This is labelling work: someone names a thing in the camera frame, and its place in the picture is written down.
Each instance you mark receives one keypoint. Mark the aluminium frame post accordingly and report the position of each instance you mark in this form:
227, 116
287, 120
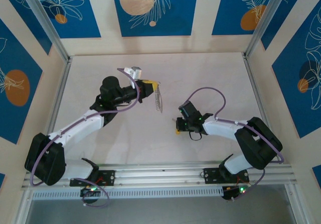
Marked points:
46, 20
266, 20

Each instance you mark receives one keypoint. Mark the aluminium side rail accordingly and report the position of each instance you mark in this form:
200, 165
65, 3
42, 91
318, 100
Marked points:
253, 83
61, 93

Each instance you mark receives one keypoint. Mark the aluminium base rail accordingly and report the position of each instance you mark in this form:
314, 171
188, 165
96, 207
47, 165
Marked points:
160, 173

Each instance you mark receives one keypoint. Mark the right controller board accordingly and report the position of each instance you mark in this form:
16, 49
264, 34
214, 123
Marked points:
234, 192

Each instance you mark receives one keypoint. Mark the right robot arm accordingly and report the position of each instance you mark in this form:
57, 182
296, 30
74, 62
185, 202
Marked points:
220, 129

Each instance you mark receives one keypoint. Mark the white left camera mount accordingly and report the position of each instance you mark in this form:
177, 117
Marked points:
129, 70

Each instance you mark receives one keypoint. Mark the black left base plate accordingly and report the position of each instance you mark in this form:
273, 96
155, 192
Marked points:
107, 177

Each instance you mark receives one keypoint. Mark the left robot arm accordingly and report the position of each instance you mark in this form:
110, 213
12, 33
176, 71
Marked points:
80, 126

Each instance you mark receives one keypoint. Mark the controller board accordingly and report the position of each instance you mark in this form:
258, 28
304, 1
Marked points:
90, 192
234, 192

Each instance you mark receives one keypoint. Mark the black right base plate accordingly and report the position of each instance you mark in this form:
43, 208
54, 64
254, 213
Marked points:
213, 175

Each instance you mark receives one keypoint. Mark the left controller board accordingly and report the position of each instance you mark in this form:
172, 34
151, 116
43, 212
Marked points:
90, 192

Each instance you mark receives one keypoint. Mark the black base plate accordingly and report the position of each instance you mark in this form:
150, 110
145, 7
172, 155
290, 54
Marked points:
213, 175
107, 177

